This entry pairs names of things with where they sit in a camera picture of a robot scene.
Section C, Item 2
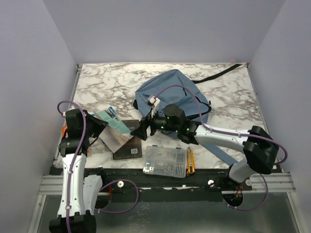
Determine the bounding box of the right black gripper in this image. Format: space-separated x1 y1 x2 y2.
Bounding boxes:
131 108 179 141

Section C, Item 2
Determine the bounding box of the black paperback book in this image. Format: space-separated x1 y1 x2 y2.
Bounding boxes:
113 120 142 160

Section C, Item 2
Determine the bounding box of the teal paperback book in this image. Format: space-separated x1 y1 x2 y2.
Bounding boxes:
94 107 132 153

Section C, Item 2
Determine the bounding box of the blue student backpack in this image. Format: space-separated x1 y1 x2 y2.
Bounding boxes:
132 63 245 167

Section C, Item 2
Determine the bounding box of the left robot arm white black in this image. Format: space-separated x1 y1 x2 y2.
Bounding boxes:
49 109 108 233

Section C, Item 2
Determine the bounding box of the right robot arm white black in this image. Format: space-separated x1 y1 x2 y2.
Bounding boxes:
131 104 279 190

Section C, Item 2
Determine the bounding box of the orange treehouse book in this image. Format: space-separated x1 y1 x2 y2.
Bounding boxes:
62 125 68 138

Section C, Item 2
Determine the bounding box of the clear plastic screw box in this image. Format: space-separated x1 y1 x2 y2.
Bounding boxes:
143 146 187 178

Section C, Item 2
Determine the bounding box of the yellow utility knife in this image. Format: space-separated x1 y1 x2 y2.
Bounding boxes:
186 147 195 176

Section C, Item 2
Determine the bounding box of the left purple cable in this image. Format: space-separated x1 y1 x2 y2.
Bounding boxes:
57 100 139 233

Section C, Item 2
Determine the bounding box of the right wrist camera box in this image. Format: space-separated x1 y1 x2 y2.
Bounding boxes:
148 96 160 118

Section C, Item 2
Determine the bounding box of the black mounting base plate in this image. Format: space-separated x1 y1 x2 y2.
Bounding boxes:
84 167 252 202

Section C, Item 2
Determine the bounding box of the aluminium rail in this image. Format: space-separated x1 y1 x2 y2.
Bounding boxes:
38 173 296 195

